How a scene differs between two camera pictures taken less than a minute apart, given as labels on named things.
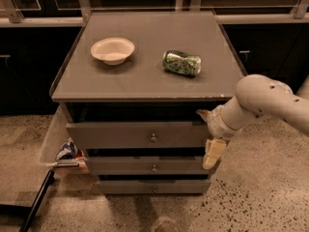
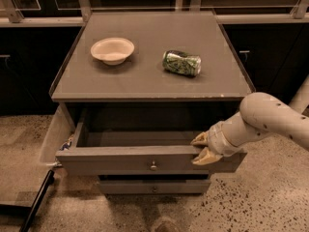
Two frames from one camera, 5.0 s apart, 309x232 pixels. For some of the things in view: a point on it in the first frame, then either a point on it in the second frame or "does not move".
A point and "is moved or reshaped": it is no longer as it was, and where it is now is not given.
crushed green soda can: (181, 63) does not move
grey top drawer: (139, 134) is moved or reshaped
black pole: (50, 177) does not move
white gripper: (216, 125) to (214, 142)
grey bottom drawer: (154, 187) does not move
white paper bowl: (113, 51) does not move
